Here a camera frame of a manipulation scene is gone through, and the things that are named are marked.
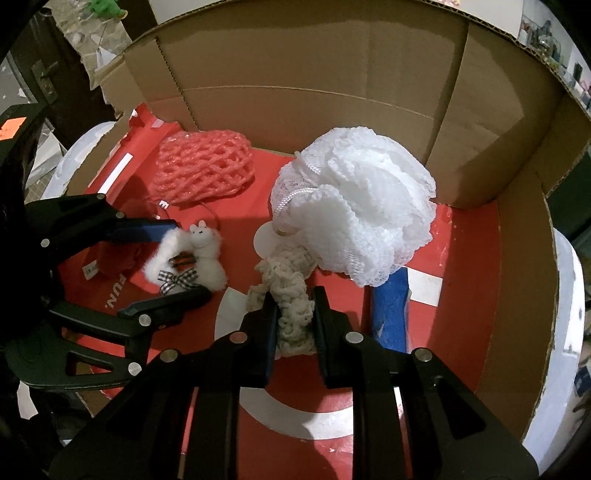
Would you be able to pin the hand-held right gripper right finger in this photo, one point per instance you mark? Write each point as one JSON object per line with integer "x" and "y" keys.
{"x": 323, "y": 341}

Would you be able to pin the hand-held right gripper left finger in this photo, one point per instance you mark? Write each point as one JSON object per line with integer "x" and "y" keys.
{"x": 270, "y": 341}

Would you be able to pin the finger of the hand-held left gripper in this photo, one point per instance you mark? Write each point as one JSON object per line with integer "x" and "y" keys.
{"x": 175, "y": 304}
{"x": 147, "y": 230}

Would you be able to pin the red plush toy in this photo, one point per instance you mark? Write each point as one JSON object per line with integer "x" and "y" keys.
{"x": 117, "y": 258}

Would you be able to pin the cream knit scrunchie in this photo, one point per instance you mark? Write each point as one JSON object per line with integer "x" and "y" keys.
{"x": 293, "y": 295}

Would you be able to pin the blue cloth pouch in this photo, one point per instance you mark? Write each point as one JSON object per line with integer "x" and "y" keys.
{"x": 390, "y": 314}

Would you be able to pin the red foam net sleeve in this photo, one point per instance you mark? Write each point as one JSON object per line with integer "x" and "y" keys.
{"x": 203, "y": 166}

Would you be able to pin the white mesh bath loofah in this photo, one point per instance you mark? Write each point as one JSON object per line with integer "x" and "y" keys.
{"x": 369, "y": 207}

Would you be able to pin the cardboard box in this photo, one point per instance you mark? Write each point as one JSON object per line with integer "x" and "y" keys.
{"x": 323, "y": 60}

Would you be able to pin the dark wooden door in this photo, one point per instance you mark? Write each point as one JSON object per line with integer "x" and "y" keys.
{"x": 69, "y": 106}

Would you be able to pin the beige hanging organizer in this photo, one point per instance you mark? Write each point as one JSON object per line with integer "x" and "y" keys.
{"x": 92, "y": 41}

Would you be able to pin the green plush frog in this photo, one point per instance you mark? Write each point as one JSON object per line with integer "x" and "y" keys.
{"x": 107, "y": 5}

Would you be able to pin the row of cosmetic bottles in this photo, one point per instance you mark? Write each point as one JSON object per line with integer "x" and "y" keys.
{"x": 563, "y": 50}

